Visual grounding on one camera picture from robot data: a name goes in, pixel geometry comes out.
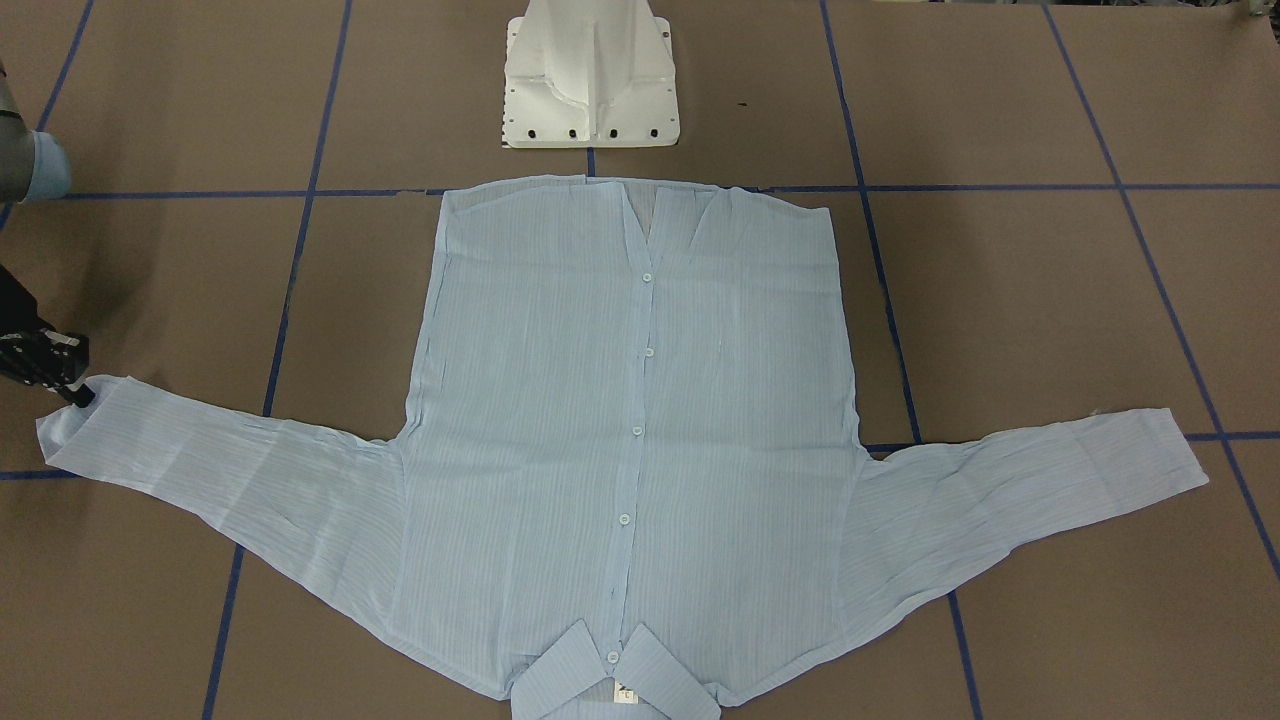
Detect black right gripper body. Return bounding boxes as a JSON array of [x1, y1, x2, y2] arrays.
[[1, 329, 91, 393]]

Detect light blue button-up shirt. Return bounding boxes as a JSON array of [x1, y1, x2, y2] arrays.
[[36, 176, 1207, 719]]

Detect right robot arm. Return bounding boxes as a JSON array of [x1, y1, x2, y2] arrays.
[[1, 67, 95, 407]]

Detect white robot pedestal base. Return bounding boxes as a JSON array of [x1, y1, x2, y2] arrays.
[[500, 1, 681, 149]]

